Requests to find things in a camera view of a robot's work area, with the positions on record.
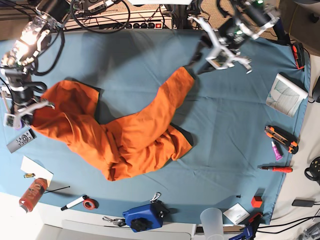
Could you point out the black power adapter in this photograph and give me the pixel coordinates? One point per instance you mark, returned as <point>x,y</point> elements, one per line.
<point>303,203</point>

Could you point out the red tape roll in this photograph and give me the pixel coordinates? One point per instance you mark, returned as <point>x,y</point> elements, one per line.
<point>90,204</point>

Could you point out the blue clamp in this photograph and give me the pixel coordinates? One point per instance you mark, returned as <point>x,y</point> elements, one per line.
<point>249,231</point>

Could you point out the small white card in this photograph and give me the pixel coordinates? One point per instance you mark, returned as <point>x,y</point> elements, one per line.
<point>236,214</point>

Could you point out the blue plastic device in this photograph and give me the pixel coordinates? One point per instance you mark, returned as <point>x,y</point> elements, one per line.
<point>146,217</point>

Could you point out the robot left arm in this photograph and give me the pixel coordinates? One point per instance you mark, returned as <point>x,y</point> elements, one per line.
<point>251,18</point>

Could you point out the purple tape roll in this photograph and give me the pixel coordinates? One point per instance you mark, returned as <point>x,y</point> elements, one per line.
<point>19,126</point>

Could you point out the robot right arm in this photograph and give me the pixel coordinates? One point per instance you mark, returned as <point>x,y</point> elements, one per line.
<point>20,63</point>

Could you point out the red cube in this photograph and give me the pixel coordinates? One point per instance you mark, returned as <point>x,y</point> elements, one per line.
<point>256,201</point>

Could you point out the orange t-shirt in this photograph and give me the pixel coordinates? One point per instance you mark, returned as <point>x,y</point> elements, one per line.
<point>128,146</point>

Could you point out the red black clamp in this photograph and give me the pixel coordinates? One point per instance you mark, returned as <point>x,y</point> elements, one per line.
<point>299,55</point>

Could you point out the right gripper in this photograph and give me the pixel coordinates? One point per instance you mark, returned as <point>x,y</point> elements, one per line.
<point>22,91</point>

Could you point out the red drink can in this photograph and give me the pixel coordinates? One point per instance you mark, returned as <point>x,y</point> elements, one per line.
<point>33,194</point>

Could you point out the purple glue tube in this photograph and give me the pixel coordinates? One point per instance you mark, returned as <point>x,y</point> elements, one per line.
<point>278,155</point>

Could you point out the white marker pen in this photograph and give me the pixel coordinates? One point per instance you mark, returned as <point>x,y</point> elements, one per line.
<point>74,202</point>

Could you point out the translucent plastic cup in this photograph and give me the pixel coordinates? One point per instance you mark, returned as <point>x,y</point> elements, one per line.
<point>212,224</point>

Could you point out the grey remote control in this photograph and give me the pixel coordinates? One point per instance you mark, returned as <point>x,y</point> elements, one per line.
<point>21,141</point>

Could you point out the orange black utility knife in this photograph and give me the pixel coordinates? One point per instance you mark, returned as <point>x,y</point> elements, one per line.
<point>284,138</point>

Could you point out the white paper sheet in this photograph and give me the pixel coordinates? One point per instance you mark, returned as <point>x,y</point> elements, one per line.
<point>31,167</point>

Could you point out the small gold battery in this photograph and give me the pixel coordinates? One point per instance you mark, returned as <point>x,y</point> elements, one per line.
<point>29,175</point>

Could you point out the silver key clip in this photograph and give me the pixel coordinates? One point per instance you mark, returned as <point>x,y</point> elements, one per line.
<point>120,222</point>

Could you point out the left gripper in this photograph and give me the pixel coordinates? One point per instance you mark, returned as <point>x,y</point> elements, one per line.
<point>221,56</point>

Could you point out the silver carabiner clip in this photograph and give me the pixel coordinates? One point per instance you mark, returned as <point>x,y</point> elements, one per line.
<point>155,197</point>

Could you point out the white notebook with leaf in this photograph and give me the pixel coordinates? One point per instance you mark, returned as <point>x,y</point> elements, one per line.
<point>285,96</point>

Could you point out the white power strip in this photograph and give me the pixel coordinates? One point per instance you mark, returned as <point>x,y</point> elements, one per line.
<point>101,23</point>

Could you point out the black computer mouse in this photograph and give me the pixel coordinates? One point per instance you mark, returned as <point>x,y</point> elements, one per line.
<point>316,91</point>

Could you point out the red screwdriver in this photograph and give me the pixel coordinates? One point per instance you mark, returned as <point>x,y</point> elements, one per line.
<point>280,169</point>

